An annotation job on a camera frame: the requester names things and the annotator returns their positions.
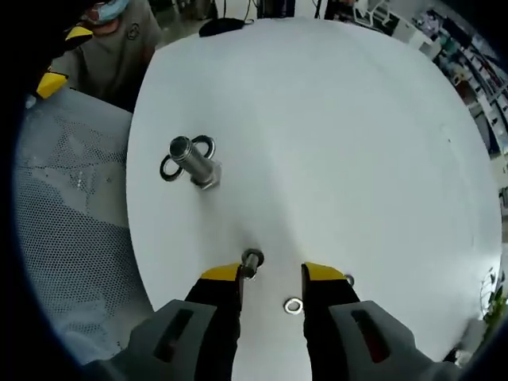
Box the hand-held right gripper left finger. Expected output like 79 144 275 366
129 261 245 381

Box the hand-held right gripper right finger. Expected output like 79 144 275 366
300 261 464 381

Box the small threaded steel stud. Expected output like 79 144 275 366
241 248 266 280

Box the large threaded steel stud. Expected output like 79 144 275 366
169 135 222 192

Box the person's upper body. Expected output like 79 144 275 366
51 0 164 114

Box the grey mesh chair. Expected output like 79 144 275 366
15 87 156 364

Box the green potted plant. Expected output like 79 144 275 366
478 269 508 322

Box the white shelving unit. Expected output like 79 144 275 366
432 11 508 160

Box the white cabinet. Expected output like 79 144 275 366
412 27 437 60

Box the white office chair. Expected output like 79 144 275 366
352 2 398 29

